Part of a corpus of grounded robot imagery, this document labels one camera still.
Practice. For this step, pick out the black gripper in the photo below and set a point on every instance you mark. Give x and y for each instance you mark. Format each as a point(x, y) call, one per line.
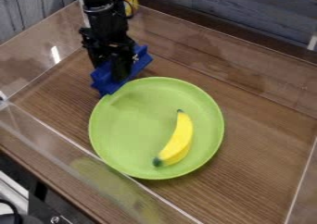
point(106, 39)

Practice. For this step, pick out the blue plastic block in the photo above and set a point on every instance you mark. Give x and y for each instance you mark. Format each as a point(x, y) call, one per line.
point(103, 83)

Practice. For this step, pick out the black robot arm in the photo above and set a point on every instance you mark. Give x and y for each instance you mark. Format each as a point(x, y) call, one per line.
point(104, 37)

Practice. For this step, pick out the green round plate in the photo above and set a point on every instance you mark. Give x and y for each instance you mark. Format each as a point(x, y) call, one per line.
point(132, 123)

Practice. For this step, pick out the yellow toy banana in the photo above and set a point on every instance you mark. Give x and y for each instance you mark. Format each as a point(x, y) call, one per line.
point(178, 144)

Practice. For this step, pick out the clear acrylic enclosure wall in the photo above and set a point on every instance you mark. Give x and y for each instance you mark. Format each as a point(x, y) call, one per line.
point(261, 179)

